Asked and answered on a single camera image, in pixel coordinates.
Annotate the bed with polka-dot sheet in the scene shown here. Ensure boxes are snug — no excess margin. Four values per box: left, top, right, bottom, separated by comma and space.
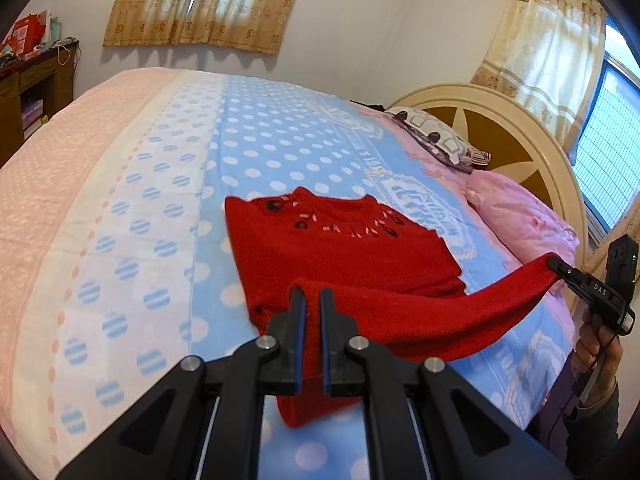
10, 72, 577, 480

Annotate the patterned white pillow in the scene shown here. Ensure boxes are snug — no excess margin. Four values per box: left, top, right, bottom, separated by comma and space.
385, 106, 493, 174

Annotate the person's right hand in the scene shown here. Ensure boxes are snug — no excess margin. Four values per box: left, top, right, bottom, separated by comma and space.
571, 308, 624, 404

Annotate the dark wooden desk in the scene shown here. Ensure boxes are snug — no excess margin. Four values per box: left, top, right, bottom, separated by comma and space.
0, 40, 81, 154

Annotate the cream round bed headboard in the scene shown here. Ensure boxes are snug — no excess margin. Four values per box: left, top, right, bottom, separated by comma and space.
387, 84, 594, 311

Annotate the red gift bag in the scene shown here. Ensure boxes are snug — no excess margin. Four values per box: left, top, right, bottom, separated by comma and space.
7, 11, 51, 59

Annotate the folded pink quilt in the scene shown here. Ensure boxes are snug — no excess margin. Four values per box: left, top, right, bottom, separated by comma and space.
465, 170, 581, 267

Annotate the person's right forearm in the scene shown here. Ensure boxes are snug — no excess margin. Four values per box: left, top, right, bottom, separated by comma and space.
542, 382, 622, 479

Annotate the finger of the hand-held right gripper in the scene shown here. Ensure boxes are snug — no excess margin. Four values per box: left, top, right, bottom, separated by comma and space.
547, 255, 594, 294

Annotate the pink dotted bed sheet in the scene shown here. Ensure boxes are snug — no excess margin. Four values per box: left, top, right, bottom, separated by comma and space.
0, 66, 191, 461

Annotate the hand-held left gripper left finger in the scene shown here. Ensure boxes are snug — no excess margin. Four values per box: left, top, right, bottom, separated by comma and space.
55, 287, 307, 480

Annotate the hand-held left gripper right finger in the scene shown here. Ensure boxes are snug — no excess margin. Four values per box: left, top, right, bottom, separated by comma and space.
320, 287, 571, 480

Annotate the window with metal grille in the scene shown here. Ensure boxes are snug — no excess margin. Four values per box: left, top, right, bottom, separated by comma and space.
572, 15, 640, 234

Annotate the pink stack in desk shelf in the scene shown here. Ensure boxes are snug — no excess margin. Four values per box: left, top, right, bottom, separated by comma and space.
20, 99, 49, 137

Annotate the yellow floral curtain with valance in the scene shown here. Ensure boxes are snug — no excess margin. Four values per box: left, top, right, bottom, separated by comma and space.
102, 0, 313, 56

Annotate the red knitted sweater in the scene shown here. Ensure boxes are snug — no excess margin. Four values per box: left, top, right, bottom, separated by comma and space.
224, 186, 563, 429

